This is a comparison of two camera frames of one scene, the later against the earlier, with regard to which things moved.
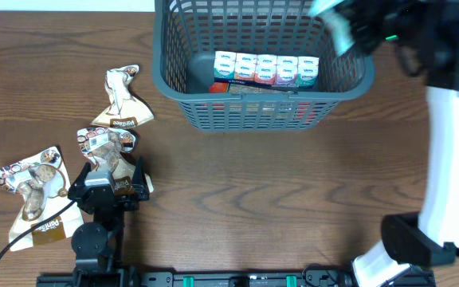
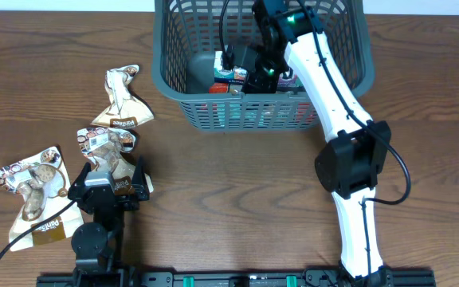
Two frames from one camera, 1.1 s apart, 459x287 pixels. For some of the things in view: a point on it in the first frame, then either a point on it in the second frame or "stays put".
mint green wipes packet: x=343 y=34 → x=236 y=115
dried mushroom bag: x=43 y=181 stays put
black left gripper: x=141 y=192 stays put
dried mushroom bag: x=125 y=110 stays put
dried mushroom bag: x=107 y=148 stays put
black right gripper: x=363 y=46 → x=256 y=80
